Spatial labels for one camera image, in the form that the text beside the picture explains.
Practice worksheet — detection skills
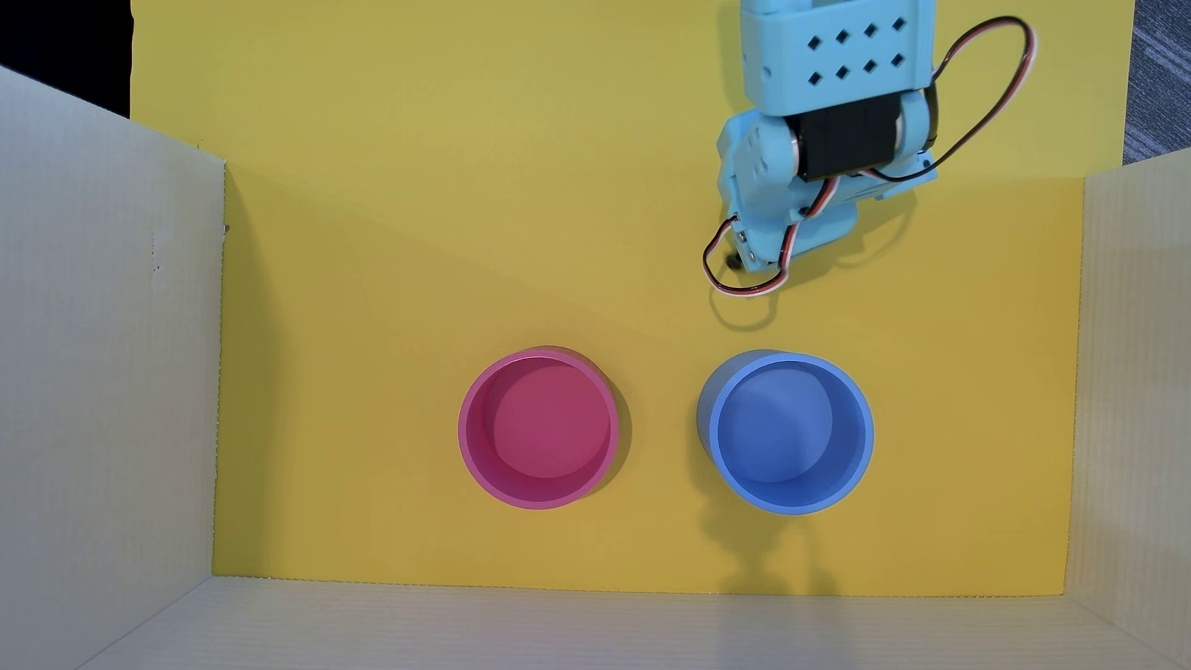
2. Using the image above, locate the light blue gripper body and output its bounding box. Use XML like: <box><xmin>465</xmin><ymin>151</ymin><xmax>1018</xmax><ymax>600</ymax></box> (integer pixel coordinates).
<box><xmin>715</xmin><ymin>87</ymin><xmax>940</xmax><ymax>275</ymax></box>

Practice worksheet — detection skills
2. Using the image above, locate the blue round cup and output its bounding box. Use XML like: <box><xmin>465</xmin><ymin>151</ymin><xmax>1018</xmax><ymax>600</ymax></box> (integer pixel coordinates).
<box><xmin>697</xmin><ymin>350</ymin><xmax>876</xmax><ymax>517</ymax></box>

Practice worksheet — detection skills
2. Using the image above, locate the yellow paper mat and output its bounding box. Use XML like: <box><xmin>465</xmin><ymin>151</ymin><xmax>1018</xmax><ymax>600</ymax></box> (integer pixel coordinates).
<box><xmin>130</xmin><ymin>0</ymin><xmax>1136</xmax><ymax>597</ymax></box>

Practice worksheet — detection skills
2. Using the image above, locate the pink round cup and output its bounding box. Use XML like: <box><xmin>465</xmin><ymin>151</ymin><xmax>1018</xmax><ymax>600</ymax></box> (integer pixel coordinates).
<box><xmin>457</xmin><ymin>347</ymin><xmax>621</xmax><ymax>511</ymax></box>

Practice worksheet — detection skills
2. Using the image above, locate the short red white black cable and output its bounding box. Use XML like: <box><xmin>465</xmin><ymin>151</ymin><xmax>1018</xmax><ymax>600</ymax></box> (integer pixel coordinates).
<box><xmin>702</xmin><ymin>175</ymin><xmax>841</xmax><ymax>298</ymax></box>

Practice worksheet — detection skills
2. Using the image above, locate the long red white black cable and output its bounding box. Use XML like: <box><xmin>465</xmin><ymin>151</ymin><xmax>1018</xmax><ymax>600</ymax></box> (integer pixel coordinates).
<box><xmin>860</xmin><ymin>16</ymin><xmax>1038</xmax><ymax>184</ymax></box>

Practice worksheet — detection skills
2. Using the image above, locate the cardboard box enclosure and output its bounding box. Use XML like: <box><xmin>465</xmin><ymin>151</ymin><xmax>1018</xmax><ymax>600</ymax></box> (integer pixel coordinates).
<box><xmin>0</xmin><ymin>63</ymin><xmax>1191</xmax><ymax>670</ymax></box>

